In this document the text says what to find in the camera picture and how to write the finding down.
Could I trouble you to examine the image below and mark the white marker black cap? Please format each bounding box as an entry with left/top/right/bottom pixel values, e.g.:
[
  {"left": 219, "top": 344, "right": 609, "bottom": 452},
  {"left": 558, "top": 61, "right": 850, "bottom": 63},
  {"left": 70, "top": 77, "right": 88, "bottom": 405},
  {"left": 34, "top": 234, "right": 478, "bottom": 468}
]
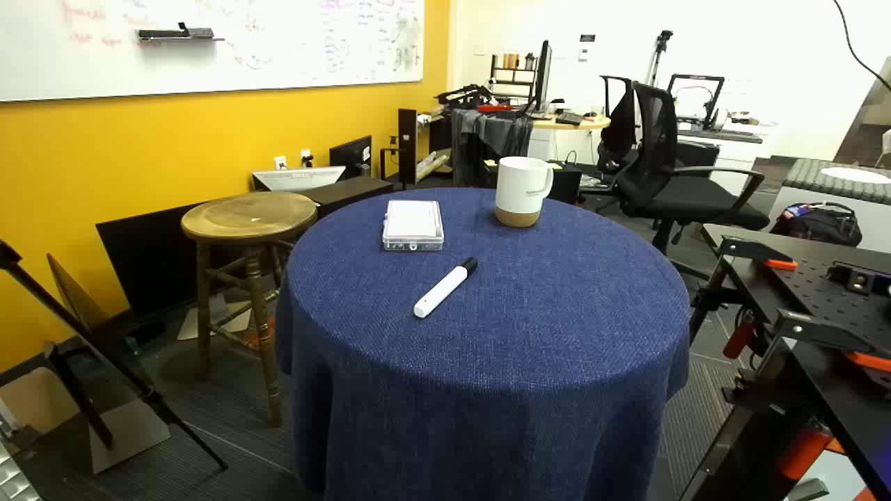
[{"left": 411, "top": 259, "right": 478, "bottom": 320}]

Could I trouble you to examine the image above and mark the white flat box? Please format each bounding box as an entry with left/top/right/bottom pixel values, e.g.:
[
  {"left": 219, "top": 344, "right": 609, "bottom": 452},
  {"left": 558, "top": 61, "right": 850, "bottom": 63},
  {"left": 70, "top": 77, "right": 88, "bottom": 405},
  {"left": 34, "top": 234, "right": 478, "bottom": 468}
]
[{"left": 381, "top": 199, "right": 445, "bottom": 252}]

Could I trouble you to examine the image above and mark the white ceramic mug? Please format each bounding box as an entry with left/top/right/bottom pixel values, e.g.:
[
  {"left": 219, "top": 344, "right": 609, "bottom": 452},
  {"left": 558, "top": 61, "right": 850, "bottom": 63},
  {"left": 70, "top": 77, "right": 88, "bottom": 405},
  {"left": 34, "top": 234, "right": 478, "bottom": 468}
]
[{"left": 494, "top": 154, "right": 553, "bottom": 227}]

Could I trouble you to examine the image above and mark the blue round tablecloth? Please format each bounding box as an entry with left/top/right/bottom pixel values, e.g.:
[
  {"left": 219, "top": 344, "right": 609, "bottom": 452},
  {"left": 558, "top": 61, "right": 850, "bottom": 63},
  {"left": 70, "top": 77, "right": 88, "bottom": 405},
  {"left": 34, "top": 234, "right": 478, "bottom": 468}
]
[{"left": 276, "top": 188, "right": 691, "bottom": 501}]

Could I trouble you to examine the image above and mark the white tray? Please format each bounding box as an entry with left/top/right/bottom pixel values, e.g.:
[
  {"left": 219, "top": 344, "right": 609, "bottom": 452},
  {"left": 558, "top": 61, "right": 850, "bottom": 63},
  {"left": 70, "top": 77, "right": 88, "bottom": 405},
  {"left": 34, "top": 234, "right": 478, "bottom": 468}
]
[{"left": 254, "top": 166, "right": 342, "bottom": 192}]

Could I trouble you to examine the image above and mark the round wooden stool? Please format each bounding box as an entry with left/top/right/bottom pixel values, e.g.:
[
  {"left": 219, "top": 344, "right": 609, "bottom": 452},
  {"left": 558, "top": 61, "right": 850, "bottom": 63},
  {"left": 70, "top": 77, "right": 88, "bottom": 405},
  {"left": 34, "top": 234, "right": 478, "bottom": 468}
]
[{"left": 182, "top": 192, "right": 318, "bottom": 426}]

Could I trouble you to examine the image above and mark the black office chair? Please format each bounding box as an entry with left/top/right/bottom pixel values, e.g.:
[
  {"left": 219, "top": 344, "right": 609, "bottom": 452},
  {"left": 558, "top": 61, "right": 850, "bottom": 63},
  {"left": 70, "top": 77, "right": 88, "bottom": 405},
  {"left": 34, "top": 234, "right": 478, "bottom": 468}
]
[{"left": 598, "top": 79, "right": 769, "bottom": 251}]

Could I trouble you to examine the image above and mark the black flat panel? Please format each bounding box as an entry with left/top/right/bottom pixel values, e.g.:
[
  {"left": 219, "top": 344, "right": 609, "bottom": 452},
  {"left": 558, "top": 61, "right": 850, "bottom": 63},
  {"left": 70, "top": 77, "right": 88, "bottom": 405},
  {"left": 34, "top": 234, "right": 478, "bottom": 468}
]
[{"left": 94, "top": 178, "right": 396, "bottom": 313}]

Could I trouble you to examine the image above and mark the black whiteboard eraser tray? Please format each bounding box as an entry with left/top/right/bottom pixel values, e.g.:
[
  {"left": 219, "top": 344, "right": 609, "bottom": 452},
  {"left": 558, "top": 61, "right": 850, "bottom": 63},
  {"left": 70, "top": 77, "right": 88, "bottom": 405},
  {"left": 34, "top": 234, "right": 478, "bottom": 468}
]
[{"left": 136, "top": 21, "right": 222, "bottom": 42}]

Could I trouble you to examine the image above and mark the black perforated robot table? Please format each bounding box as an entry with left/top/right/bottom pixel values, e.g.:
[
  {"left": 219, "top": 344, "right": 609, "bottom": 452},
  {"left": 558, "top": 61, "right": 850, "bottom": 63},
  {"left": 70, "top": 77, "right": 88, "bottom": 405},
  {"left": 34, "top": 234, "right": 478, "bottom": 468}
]
[{"left": 682, "top": 224, "right": 891, "bottom": 501}]

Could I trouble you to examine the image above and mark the black bag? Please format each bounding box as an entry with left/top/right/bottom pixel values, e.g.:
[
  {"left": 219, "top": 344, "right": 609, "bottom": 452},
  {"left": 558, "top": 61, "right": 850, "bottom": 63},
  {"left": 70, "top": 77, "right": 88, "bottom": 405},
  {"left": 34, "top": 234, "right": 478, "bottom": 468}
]
[{"left": 771, "top": 203, "right": 864, "bottom": 246}]

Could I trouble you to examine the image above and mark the white wall whiteboard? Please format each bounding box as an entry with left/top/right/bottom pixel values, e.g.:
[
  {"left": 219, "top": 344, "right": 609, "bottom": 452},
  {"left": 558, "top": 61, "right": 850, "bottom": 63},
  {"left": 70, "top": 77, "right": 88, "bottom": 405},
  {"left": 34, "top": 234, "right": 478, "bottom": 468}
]
[{"left": 0, "top": 0, "right": 427, "bottom": 102}]

